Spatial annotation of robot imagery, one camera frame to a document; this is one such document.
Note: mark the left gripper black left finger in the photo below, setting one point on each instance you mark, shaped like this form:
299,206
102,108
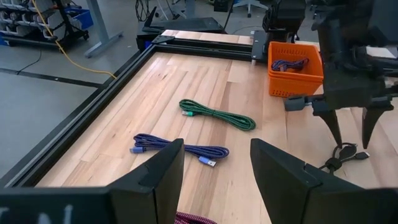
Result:
155,186

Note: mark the grey desk leg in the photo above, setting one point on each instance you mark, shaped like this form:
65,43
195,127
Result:
99,34

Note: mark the orange plastic basket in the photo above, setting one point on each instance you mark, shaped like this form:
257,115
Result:
295,82

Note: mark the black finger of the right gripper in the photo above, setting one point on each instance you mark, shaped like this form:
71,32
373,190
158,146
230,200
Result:
371,124
331,124

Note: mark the shelf cart with bins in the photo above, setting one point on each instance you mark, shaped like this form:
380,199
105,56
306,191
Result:
28,21

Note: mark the blue storage bin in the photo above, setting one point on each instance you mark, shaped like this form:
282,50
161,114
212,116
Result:
81,17

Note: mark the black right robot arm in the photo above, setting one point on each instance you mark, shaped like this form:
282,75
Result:
286,15

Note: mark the office chair base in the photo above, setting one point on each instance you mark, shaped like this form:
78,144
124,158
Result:
248,4

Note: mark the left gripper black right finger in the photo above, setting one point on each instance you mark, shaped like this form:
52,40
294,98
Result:
286,186

